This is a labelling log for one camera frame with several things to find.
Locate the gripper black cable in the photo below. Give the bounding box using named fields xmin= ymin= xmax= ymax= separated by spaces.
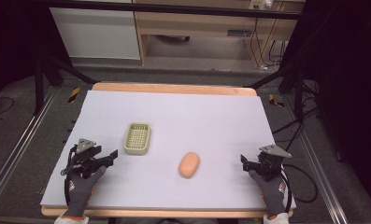
xmin=60 ymin=146 xmax=78 ymax=207
xmin=279 ymin=162 xmax=319 ymax=214

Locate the metal floor rail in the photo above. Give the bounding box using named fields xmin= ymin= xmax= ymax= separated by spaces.
xmin=282 ymin=92 xmax=357 ymax=224
xmin=0 ymin=87 xmax=60 ymax=216

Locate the black metal frame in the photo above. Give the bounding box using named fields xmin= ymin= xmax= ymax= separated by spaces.
xmin=30 ymin=0 xmax=308 ymax=117

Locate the white table mat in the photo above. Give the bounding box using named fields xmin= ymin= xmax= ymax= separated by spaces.
xmin=39 ymin=90 xmax=297 ymax=211

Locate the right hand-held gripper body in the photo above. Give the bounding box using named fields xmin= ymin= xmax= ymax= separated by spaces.
xmin=248 ymin=144 xmax=293 ymax=183

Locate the wooden desk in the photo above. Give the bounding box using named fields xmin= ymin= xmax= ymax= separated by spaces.
xmin=132 ymin=0 xmax=307 ymax=68

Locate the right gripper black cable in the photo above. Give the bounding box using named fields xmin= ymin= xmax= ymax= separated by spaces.
xmin=279 ymin=162 xmax=319 ymax=214

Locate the white power strip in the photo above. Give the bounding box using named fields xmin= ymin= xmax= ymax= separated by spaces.
xmin=249 ymin=0 xmax=274 ymax=10

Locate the black floor cable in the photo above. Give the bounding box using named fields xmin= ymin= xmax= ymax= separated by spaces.
xmin=0 ymin=96 xmax=15 ymax=118

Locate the bundle of floor cables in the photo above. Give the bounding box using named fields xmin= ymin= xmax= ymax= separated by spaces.
xmin=270 ymin=78 xmax=322 ymax=145

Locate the orange bread roll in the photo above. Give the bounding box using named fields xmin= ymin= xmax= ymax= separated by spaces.
xmin=178 ymin=151 xmax=201 ymax=179

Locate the person's left hand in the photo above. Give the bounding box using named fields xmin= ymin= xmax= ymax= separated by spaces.
xmin=64 ymin=165 xmax=107 ymax=218

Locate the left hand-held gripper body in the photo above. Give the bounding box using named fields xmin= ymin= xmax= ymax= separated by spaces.
xmin=68 ymin=137 xmax=107 ymax=179

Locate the white cabinet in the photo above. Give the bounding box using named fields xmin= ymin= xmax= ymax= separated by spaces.
xmin=49 ymin=0 xmax=142 ymax=61

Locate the pale yellow soap dish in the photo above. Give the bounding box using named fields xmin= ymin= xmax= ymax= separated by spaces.
xmin=122 ymin=121 xmax=152 ymax=156

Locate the wooden table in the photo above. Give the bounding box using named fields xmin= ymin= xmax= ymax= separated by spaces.
xmin=40 ymin=81 xmax=294 ymax=218

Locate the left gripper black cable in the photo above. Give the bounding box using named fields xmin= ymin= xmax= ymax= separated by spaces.
xmin=60 ymin=146 xmax=78 ymax=207

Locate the person's right hand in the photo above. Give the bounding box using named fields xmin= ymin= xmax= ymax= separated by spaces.
xmin=248 ymin=169 xmax=288 ymax=220

